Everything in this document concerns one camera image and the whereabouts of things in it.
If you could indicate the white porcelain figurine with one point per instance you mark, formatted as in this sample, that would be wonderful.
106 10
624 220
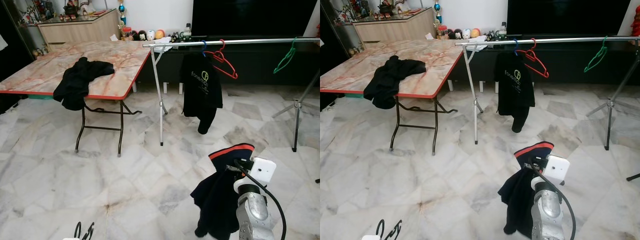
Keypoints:
401 5
88 6

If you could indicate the marble-pattern folding table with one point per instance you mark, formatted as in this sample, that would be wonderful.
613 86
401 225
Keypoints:
440 62
127 65

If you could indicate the red-lidded jar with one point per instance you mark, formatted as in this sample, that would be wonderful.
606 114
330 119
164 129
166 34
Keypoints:
442 32
127 33

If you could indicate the black t-shirt with logo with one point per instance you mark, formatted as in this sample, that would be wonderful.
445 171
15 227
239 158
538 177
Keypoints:
200 92
514 92

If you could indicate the black cloth garment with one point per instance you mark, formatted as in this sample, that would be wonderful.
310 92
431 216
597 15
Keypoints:
80 80
390 80

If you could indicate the clear plastic bottle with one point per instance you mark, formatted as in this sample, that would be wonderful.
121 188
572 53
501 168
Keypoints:
187 31
503 30

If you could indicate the navy garment with red collar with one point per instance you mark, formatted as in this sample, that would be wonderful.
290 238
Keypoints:
517 200
217 200

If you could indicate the blue and gold trophy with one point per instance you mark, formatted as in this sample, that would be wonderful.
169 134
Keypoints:
122 9
438 7

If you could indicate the silver metal clothes rack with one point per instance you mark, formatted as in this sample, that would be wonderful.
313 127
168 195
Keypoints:
250 41
565 40

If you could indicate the stack of white papers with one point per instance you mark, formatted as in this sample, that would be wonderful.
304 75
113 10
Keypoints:
480 39
165 40

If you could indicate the glass display cabinet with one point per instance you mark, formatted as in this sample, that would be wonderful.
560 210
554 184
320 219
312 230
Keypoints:
27 20
342 20

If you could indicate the red laughing buddha statue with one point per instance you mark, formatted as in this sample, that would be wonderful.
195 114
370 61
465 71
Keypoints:
636 27

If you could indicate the pink tissue pack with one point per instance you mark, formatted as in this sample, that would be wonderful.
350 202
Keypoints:
430 37
115 38

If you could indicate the white round toy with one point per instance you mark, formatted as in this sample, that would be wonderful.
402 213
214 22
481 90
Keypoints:
150 35
465 34

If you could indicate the red plastic clothes hanger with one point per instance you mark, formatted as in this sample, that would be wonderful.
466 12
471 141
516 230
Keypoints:
234 75
545 74

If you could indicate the orange round toy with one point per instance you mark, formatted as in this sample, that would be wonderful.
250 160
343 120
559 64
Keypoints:
160 34
475 33

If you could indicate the green clothes hanger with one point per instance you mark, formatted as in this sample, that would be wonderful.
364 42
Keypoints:
286 61
596 61

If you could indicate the blue clothes hanger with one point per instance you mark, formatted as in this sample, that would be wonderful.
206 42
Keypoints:
203 46
516 45

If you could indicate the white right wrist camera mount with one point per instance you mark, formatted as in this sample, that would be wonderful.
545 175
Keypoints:
262 169
556 167

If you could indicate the black flat television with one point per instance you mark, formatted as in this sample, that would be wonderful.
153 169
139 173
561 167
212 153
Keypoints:
255 17
567 17

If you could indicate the black plush toy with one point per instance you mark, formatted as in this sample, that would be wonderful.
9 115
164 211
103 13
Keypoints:
456 34
141 35

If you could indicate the black low tv console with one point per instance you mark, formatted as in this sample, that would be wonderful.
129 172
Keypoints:
570 65
260 65

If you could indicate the black metal stand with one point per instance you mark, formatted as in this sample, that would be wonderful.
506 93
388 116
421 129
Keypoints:
634 177

